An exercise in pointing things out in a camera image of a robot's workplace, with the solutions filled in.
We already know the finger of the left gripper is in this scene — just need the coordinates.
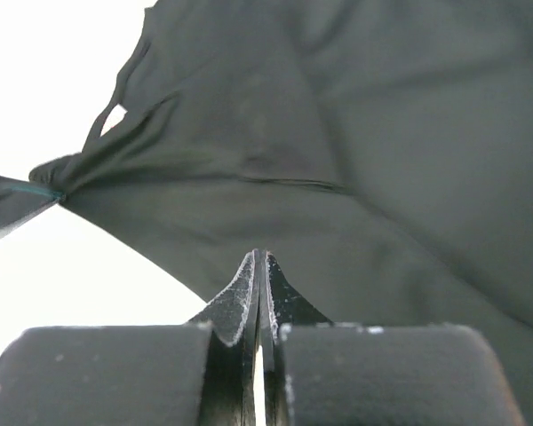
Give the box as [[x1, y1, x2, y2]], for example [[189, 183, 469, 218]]
[[0, 176, 64, 240]]

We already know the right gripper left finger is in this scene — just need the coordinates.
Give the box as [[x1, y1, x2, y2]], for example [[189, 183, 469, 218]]
[[0, 250, 260, 426]]

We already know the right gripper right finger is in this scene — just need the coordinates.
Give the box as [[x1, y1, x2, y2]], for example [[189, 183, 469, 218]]
[[258, 252, 524, 425]]

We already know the black t-shirt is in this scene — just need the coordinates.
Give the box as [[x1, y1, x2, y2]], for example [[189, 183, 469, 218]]
[[29, 1, 533, 425]]

